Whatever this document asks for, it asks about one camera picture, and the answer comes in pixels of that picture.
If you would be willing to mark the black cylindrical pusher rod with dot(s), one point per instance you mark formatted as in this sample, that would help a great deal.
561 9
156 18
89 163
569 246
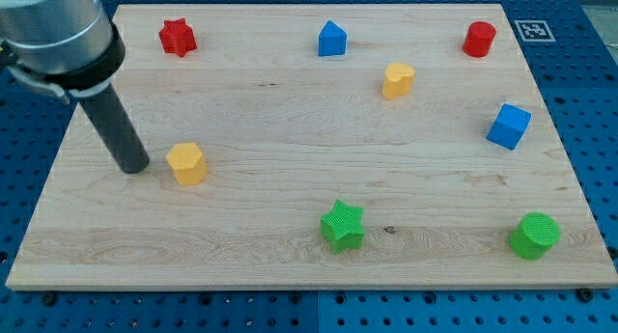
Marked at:
109 118

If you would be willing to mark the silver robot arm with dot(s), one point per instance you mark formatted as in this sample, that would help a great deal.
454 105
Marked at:
71 49

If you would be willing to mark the wooden board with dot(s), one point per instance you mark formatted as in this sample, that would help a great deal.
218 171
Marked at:
285 133

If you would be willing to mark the yellow hexagon block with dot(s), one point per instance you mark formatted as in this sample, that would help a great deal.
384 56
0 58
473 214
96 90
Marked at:
187 163

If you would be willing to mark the red star block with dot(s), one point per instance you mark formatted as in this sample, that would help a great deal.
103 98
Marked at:
177 37

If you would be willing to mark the blue triangular prism block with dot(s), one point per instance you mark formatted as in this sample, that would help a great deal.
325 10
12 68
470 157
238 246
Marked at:
332 40

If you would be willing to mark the green star block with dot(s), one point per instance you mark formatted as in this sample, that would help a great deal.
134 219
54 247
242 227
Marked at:
342 227

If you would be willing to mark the yellow heart block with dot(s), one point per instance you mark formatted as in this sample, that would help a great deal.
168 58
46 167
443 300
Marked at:
397 81

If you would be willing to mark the red cylinder block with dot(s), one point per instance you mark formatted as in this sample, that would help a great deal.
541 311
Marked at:
478 40

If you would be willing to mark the blue cube block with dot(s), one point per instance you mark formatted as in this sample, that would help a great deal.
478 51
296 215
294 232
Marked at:
509 126

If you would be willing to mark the white fiducial marker tag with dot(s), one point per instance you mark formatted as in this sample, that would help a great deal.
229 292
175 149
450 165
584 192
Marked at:
534 30

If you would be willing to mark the green cylinder block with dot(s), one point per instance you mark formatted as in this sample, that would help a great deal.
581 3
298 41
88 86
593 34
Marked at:
535 234

